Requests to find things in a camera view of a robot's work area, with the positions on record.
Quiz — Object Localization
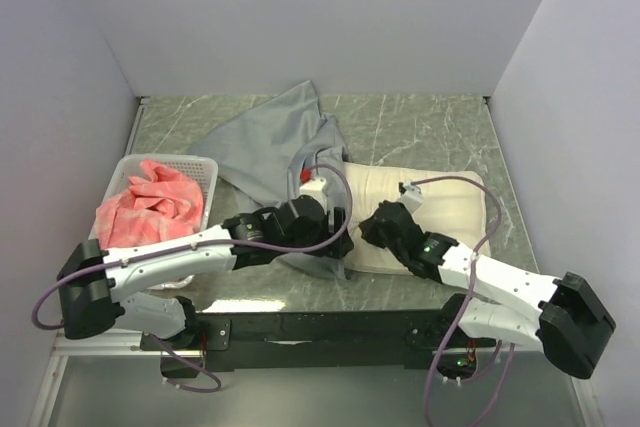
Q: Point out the beige pillow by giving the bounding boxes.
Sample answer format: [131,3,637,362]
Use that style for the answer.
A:
[345,163,487,276]

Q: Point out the grey pillowcase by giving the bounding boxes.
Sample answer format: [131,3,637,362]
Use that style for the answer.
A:
[188,79,359,282]

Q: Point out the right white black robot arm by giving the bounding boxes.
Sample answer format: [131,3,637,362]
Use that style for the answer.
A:
[360,201,616,379]

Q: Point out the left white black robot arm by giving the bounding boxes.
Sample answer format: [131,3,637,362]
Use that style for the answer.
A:
[57,195,354,349]

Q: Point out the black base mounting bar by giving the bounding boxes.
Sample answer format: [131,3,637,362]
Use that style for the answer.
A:
[139,299,504,381]

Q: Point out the pink crumpled cloth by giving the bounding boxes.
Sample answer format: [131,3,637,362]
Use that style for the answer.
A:
[94,159,205,249]

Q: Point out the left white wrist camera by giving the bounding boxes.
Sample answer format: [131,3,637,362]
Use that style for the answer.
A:
[298,169,329,211]

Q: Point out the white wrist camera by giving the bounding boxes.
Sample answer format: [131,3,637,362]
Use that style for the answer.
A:
[397,182,424,214]
[298,169,329,211]

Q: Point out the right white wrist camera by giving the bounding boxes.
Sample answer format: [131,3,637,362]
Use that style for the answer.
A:
[397,182,424,214]

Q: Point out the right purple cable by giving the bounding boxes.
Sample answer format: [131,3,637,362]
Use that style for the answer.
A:
[423,175,516,427]

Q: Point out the purple cable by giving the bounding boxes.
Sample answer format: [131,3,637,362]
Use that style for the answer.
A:
[423,175,516,427]
[30,164,354,393]

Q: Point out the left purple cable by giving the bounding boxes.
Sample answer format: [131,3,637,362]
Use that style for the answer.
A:
[30,164,354,393]

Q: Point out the aluminium frame rail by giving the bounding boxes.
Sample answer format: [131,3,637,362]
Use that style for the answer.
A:
[52,309,581,356]

